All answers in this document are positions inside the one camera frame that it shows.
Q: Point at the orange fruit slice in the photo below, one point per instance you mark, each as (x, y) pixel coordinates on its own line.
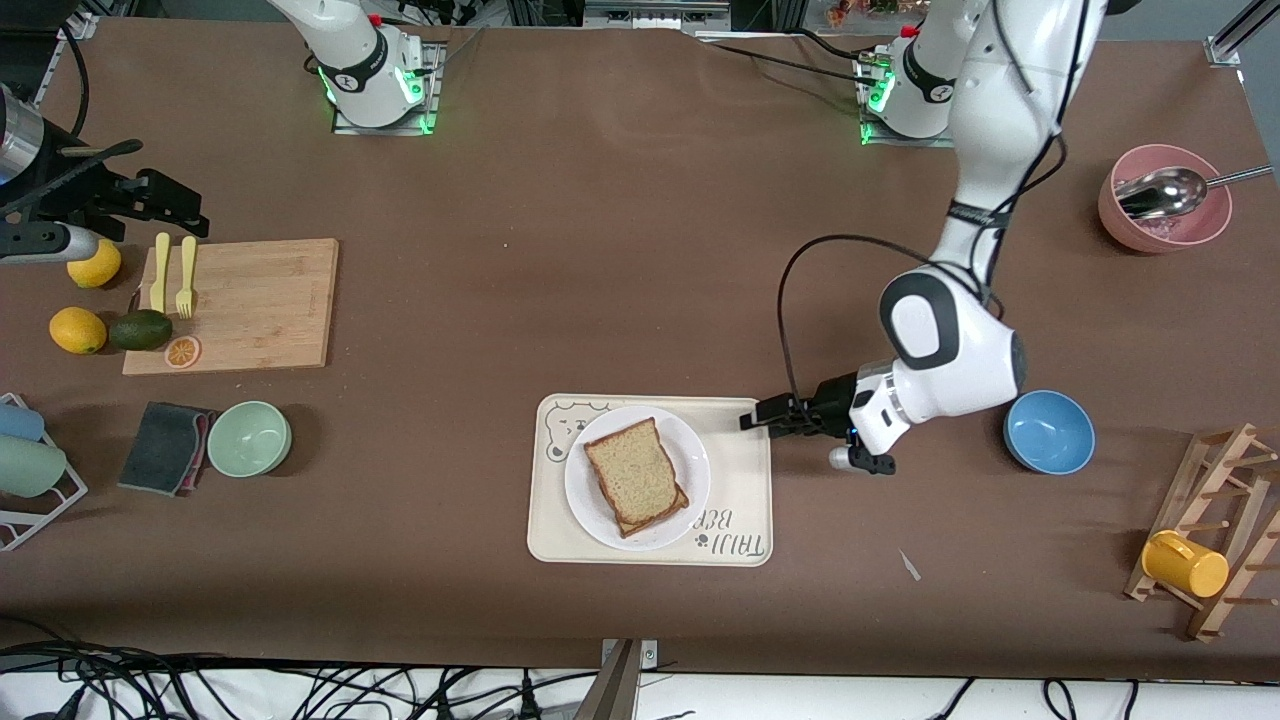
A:
(182, 352)

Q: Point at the pink bowl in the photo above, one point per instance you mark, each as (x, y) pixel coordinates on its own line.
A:
(1165, 237)

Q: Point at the pale green cup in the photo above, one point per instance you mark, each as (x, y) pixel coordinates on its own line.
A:
(30, 467)

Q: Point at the blue bowl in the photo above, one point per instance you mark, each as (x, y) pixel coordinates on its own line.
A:
(1049, 435)

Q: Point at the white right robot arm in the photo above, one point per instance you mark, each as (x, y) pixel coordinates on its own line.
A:
(360, 70)

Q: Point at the pale green bowl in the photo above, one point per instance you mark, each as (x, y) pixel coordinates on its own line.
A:
(249, 439)

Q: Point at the grey metal box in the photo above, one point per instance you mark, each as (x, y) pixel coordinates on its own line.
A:
(650, 15)

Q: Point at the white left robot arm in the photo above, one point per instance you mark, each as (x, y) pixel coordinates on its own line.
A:
(1000, 100)

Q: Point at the yellow lemon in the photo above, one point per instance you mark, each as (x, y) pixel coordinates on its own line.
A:
(100, 268)
(78, 331)

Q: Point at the dark green avocado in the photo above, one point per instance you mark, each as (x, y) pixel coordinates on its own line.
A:
(140, 330)

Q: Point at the light blue cup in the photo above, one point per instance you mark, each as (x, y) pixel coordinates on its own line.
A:
(20, 422)

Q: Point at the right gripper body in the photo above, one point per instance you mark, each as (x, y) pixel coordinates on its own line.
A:
(84, 200)

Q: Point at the folded grey cloth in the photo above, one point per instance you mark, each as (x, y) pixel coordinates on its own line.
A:
(160, 450)

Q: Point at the metal spoon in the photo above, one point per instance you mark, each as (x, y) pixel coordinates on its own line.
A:
(1160, 192)

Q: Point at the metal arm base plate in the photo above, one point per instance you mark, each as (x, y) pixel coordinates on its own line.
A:
(435, 70)
(900, 141)

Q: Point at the aluminium frame profile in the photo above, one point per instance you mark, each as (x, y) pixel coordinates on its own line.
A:
(1235, 35)
(62, 60)

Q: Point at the brown bread slice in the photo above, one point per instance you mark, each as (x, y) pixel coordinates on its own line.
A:
(655, 520)
(635, 475)

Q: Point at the cream tray with bear print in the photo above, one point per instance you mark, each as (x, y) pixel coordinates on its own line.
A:
(740, 480)

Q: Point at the wooden mug rack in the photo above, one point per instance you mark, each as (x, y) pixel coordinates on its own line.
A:
(1240, 436)

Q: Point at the yellow mug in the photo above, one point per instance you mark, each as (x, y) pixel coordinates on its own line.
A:
(1190, 568)

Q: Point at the yellow plastic fork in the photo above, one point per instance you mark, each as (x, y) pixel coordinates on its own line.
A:
(186, 290)

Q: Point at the yellow plastic knife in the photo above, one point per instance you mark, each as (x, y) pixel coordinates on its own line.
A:
(160, 280)

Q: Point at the white round plate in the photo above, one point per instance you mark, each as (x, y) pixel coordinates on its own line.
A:
(692, 470)

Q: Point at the metal camera pole bracket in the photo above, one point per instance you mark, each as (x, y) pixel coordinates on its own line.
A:
(618, 690)

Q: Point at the small grey tape scrap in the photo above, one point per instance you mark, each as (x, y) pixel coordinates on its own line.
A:
(909, 566)

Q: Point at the wooden cutting board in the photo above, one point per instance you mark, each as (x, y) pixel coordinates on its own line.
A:
(270, 300)

